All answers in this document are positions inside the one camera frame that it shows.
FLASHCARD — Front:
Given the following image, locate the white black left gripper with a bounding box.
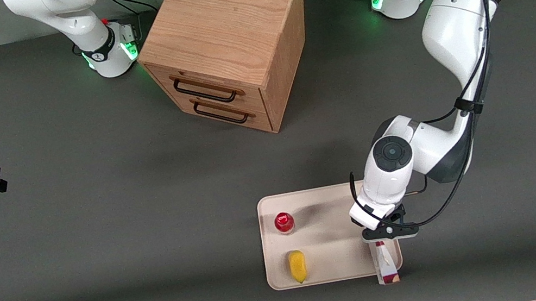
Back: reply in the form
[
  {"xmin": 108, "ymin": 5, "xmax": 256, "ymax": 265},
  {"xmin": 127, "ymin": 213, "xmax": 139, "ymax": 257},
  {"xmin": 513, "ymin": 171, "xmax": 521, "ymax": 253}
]
[{"xmin": 347, "ymin": 190, "xmax": 421, "ymax": 248}]

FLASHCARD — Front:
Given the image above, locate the red cookie box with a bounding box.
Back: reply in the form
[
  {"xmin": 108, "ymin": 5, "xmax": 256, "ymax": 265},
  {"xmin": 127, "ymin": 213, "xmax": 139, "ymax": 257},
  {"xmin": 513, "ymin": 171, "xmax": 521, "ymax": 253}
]
[{"xmin": 370, "ymin": 239, "xmax": 402, "ymax": 287}]

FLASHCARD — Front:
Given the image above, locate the cream plastic tray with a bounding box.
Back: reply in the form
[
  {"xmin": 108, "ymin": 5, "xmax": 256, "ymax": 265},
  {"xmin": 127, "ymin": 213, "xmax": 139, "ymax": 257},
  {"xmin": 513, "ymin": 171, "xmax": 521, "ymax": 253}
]
[{"xmin": 253, "ymin": 175, "xmax": 405, "ymax": 294}]

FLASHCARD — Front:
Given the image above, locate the red capped small bottle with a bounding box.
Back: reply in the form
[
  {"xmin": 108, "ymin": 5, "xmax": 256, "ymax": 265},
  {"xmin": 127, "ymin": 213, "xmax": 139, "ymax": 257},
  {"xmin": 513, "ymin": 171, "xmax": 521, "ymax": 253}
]
[{"xmin": 273, "ymin": 210, "xmax": 297, "ymax": 236}]

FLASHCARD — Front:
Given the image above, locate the yellow toy fruit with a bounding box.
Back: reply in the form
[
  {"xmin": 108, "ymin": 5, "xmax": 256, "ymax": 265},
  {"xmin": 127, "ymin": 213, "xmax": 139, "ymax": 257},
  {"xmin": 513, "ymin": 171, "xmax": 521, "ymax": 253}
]
[{"xmin": 287, "ymin": 248, "xmax": 310, "ymax": 285}]

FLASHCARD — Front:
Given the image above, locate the grey table mat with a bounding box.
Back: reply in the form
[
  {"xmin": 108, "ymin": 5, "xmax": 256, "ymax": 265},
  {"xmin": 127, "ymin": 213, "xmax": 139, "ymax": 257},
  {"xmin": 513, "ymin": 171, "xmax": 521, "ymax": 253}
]
[{"xmin": 0, "ymin": 0, "xmax": 536, "ymax": 301}]

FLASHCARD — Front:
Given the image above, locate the wooden drawer cabinet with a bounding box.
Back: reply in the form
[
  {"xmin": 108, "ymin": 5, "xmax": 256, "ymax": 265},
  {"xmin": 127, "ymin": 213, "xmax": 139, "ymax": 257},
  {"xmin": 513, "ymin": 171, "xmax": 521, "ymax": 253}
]
[{"xmin": 127, "ymin": 0, "xmax": 329, "ymax": 155}]

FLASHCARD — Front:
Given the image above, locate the black metal drawer handle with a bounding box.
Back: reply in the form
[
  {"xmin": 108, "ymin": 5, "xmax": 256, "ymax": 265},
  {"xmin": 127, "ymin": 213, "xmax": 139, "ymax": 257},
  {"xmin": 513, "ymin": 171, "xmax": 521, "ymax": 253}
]
[
  {"xmin": 171, "ymin": 67, "xmax": 241, "ymax": 112},
  {"xmin": 192, "ymin": 93, "xmax": 251, "ymax": 132}
]

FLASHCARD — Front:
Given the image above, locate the black cable at right arm base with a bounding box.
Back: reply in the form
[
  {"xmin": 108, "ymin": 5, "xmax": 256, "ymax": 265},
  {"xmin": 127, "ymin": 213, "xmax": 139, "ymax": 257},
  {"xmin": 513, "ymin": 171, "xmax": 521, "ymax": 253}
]
[{"xmin": 100, "ymin": 0, "xmax": 157, "ymax": 23}]

